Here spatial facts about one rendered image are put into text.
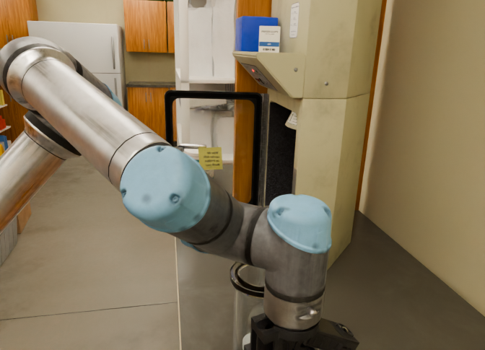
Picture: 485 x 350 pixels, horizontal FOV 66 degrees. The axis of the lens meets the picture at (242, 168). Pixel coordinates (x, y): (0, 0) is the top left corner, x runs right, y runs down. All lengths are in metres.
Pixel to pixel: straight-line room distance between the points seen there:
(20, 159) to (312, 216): 0.51
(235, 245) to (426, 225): 0.86
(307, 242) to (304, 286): 0.06
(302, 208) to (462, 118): 0.75
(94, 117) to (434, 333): 0.82
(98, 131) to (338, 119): 0.63
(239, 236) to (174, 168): 0.15
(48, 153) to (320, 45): 0.60
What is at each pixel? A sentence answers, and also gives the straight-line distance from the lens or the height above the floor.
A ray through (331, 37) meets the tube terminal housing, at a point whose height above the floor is 1.55.
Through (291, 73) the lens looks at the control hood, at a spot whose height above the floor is 1.47.
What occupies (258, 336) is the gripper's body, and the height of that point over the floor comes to 1.17.
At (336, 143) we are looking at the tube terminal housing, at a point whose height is 1.30.
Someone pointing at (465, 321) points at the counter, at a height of 0.94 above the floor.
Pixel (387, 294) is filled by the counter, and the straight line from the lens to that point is 1.05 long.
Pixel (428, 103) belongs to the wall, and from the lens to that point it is 1.21.
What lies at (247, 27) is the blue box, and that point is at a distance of 1.06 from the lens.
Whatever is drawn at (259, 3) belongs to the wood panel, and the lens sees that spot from 1.24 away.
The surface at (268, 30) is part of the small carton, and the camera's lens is 0.94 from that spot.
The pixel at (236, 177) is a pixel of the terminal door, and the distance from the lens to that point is 1.23.
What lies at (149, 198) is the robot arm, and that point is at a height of 1.39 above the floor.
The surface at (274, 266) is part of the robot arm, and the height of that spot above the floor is 1.28.
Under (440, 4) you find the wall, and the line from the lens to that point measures 1.23.
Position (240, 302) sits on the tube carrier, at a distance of 0.64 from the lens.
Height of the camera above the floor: 1.51
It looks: 18 degrees down
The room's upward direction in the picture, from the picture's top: 2 degrees clockwise
